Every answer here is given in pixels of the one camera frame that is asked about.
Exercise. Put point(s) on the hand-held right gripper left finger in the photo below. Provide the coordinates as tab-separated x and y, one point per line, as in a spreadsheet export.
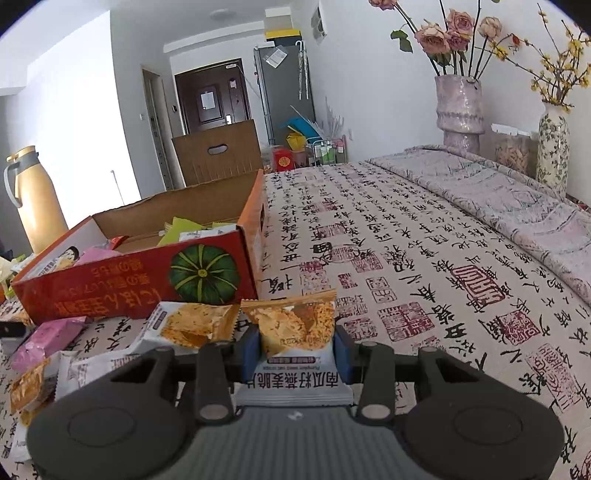
249	355

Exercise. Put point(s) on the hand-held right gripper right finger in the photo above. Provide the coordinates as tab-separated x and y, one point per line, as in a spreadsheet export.
344	357

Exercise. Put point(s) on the orange white oat crisp packet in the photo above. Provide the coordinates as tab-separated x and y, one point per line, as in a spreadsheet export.
291	323
189	323

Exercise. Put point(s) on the heap of mixed snack packets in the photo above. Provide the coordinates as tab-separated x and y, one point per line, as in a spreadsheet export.
184	230

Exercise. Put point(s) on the red cardboard box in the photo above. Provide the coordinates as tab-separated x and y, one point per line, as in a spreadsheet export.
115	286

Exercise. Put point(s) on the golden cookie packet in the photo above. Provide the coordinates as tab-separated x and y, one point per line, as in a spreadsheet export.
27	387

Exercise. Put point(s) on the brown cardboard box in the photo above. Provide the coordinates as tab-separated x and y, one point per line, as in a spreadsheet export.
207	166

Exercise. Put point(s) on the red gift box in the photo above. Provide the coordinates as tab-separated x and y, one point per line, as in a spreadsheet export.
284	160

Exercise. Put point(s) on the pink snack packet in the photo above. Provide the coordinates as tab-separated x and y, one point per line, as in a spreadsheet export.
46	339

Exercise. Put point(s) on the yellow bag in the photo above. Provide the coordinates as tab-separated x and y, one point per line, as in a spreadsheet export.
295	142

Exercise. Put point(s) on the blue plastic dustpan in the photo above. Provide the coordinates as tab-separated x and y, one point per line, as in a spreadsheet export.
300	127

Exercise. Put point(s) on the grey interior door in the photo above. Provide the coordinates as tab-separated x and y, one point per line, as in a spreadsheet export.
157	134

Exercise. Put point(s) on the yellow thermos jug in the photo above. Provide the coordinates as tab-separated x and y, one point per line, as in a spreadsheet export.
41	207

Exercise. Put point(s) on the grey refrigerator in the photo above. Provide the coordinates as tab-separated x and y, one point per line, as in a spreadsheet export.
281	101

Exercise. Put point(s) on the dark brown entrance door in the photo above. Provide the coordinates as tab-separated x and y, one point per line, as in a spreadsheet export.
189	106

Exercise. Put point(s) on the glass jar of nuts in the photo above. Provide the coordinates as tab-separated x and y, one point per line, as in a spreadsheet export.
510	150

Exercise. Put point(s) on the pink ceramic vase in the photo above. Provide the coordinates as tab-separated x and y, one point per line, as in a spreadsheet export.
459	115

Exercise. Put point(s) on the white folded umbrella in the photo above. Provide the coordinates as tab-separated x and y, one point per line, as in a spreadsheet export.
302	69

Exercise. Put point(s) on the white green floral vase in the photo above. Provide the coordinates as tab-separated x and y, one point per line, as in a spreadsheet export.
551	147

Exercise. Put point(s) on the paper sheet on refrigerator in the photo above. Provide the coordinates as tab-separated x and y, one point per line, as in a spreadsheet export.
277	57

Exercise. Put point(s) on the yellow and black box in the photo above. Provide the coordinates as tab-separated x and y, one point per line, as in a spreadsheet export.
281	37

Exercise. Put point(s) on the dried pink roses bunch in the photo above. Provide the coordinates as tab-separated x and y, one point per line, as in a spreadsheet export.
434	37

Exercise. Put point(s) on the yellow blossom branches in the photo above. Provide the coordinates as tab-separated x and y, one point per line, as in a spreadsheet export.
561	69

